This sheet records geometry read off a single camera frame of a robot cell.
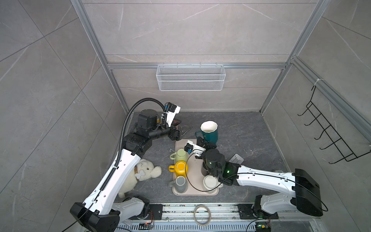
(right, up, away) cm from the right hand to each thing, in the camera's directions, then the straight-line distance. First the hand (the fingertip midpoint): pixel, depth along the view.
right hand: (201, 135), depth 73 cm
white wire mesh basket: (-5, +39, +28) cm, 48 cm away
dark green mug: (+4, +3, -1) cm, 5 cm away
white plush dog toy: (-32, -20, +6) cm, 38 cm away
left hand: (-8, +7, -9) cm, 14 cm away
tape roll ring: (+4, -42, -1) cm, 42 cm away
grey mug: (-11, -25, 0) cm, 27 cm away
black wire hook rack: (+59, -6, -15) cm, 61 cm away
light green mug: (-11, -12, +9) cm, 19 cm away
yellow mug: (-11, -20, +7) cm, 24 cm away
